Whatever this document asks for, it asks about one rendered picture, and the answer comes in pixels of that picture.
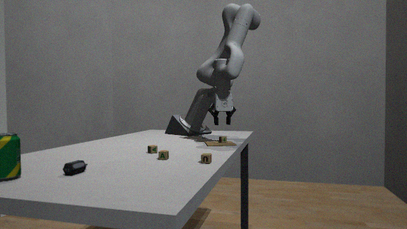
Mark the tan letter block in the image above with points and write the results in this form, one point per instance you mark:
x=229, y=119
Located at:
x=163, y=155
x=206, y=158
x=152, y=149

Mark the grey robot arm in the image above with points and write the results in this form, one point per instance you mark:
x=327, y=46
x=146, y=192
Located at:
x=225, y=64

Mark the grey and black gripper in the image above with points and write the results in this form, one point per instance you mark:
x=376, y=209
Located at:
x=222, y=102

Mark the small tan block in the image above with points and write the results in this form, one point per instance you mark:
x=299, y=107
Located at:
x=222, y=139

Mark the tan square mat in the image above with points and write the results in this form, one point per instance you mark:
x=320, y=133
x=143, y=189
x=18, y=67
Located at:
x=217, y=143

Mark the green and yellow striped drink can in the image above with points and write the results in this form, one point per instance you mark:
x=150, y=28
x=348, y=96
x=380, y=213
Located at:
x=10, y=166

